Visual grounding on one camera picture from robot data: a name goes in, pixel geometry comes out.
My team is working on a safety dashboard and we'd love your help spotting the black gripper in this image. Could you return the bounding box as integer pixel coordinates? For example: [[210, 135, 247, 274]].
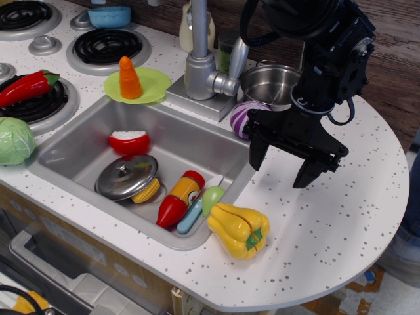
[[243, 98, 348, 188]]

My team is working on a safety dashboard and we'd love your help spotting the orange toy carrot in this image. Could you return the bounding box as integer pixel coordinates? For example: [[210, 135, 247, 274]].
[[119, 56, 143, 99]]

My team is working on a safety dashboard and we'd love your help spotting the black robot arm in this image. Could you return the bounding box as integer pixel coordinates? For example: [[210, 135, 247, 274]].
[[240, 1, 375, 188]]

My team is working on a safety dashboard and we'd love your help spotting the light green plate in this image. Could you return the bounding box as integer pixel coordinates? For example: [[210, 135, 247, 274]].
[[104, 67, 171, 104]]

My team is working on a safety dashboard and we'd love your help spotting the purple striped toy onion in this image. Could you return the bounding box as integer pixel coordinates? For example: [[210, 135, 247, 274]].
[[230, 100, 271, 140]]

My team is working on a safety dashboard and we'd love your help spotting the stainless steel pot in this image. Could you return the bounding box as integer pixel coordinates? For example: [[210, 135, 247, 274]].
[[240, 60, 301, 111]]

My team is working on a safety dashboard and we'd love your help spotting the green toy fruit half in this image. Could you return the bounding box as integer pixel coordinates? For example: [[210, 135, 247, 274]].
[[202, 186, 226, 217]]

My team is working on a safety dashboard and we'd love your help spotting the yellow toy bell pepper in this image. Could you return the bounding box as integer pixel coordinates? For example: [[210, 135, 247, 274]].
[[207, 203, 270, 260]]

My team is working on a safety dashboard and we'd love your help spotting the silver toy faucet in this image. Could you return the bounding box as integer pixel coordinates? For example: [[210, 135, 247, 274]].
[[165, 1, 248, 121]]

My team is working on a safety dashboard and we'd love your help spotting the red yellow ketchup bottle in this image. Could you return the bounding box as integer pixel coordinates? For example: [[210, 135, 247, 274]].
[[156, 170, 205, 228]]

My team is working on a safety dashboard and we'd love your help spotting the silver sink basin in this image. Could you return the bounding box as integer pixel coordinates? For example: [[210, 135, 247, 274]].
[[26, 96, 254, 250]]

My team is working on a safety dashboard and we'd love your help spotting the yellow toy corn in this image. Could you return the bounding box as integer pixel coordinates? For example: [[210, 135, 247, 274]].
[[131, 178, 160, 203]]

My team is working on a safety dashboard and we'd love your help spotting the green spice jar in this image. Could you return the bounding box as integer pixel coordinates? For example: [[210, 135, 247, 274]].
[[218, 30, 241, 75]]

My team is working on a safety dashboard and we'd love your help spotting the steel pot lid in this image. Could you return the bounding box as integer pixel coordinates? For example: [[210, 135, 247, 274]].
[[94, 154, 158, 201]]

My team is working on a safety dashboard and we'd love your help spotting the cream toy bottle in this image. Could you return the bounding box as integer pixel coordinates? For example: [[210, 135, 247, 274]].
[[179, 1, 215, 53]]

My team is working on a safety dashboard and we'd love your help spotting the red bowl with rice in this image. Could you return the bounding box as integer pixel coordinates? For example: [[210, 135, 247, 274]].
[[108, 131, 151, 156]]

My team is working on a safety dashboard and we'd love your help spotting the back right stove burner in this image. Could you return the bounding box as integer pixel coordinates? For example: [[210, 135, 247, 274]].
[[66, 29, 152, 76]]

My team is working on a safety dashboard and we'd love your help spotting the stove burner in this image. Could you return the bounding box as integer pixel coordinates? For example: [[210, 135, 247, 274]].
[[1, 78, 79, 136], [1, 1, 62, 41], [66, 29, 152, 76]]

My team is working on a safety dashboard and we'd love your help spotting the blue toy bowl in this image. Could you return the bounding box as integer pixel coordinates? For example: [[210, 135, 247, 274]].
[[88, 6, 131, 28]]

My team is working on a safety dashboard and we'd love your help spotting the front stove burner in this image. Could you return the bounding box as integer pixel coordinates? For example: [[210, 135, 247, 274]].
[[1, 78, 79, 136]]

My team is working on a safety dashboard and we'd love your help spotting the silver stove knob back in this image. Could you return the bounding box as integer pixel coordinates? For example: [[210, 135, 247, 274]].
[[70, 10, 96, 32]]

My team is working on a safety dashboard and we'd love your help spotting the silver stove knob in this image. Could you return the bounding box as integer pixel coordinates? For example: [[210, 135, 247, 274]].
[[0, 63, 16, 84], [70, 10, 96, 32], [28, 35, 62, 56]]

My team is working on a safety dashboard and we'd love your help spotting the red toy chili pepper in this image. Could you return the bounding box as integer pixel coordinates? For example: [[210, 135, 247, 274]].
[[1, 70, 60, 108]]

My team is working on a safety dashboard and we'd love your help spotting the green toy cabbage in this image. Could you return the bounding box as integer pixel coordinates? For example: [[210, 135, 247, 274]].
[[1, 117, 35, 165]]

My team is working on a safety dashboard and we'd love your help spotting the silver stove knob left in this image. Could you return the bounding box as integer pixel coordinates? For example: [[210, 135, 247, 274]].
[[0, 63, 16, 84]]

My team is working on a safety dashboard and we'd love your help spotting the back left stove burner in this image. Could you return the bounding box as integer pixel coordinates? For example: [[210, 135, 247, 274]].
[[1, 1, 62, 41]]

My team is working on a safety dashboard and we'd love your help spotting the yellow object bottom left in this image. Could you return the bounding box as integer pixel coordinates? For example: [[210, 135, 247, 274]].
[[12, 291, 50, 314]]

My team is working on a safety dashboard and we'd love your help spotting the blue handled toy knife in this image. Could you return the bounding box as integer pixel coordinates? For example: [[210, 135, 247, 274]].
[[177, 175, 224, 234]]

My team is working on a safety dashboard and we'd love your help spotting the oven door handle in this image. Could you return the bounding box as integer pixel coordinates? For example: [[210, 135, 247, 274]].
[[9, 231, 146, 314]]

